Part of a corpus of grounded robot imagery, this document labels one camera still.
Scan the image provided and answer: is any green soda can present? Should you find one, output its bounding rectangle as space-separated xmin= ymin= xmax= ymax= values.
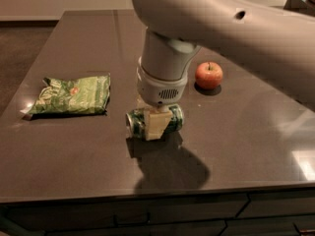
xmin=126 ymin=104 xmax=184 ymax=141

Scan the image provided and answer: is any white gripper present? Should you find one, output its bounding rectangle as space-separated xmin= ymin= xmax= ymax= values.
xmin=137 ymin=60 xmax=188 ymax=141

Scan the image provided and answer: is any red apple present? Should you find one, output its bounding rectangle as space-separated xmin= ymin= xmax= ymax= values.
xmin=195 ymin=62 xmax=223 ymax=89

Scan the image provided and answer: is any green chip bag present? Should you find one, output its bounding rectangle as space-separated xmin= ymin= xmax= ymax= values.
xmin=28 ymin=75 xmax=110 ymax=115

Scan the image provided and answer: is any dark box in corner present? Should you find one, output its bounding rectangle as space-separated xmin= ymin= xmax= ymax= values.
xmin=283 ymin=0 xmax=315 ymax=17

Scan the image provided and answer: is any left drawer handle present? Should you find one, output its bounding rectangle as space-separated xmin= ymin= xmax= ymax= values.
xmin=113 ymin=212 xmax=151 ymax=227

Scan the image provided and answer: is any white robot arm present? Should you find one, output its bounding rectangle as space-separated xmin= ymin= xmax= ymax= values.
xmin=132 ymin=0 xmax=315 ymax=109

